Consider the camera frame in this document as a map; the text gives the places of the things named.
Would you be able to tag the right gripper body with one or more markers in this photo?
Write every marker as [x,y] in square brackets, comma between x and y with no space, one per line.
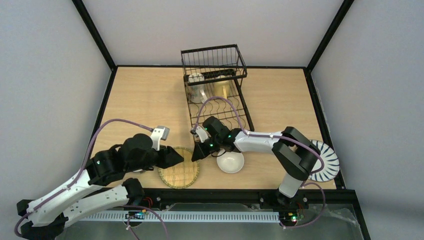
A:
[202,148]

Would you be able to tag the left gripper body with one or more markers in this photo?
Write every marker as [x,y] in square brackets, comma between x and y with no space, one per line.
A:
[164,156]

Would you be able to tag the round bamboo tray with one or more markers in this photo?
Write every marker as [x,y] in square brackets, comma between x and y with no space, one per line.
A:
[182,175]

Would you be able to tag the yellow mug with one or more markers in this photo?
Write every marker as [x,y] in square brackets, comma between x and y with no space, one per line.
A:
[222,88]

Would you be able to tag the clear glass cup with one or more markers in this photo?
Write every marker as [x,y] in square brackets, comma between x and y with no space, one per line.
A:
[197,92]

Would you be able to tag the black wire dish rack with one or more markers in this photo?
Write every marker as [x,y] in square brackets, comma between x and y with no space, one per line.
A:
[213,78]

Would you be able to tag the blue striped white plate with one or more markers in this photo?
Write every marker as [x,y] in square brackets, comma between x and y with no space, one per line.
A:
[331,163]

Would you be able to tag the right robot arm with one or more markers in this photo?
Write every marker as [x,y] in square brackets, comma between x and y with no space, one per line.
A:
[297,154]

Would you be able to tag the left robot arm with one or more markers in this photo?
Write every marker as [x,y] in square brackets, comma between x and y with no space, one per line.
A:
[81,195]

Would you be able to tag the white ceramic bowl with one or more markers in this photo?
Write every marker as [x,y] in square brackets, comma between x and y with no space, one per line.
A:
[230,162]

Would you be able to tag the left circuit board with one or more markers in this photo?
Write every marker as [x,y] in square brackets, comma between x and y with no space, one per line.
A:
[134,215]

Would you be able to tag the circuit board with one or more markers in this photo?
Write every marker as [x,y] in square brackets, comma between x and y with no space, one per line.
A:
[291,217]
[134,215]

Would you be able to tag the right circuit board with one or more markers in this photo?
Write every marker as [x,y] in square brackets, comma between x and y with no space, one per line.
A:
[291,217]

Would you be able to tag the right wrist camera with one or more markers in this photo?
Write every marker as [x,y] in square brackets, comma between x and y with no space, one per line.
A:
[200,133]

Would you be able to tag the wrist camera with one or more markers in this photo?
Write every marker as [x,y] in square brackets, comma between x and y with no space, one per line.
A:
[158,134]
[200,133]

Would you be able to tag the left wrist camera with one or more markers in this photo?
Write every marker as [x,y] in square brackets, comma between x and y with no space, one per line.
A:
[158,134]

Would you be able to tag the white slotted cable duct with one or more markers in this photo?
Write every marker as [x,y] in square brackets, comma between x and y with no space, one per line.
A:
[190,217]

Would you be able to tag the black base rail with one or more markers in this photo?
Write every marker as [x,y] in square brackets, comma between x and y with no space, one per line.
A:
[159,198]

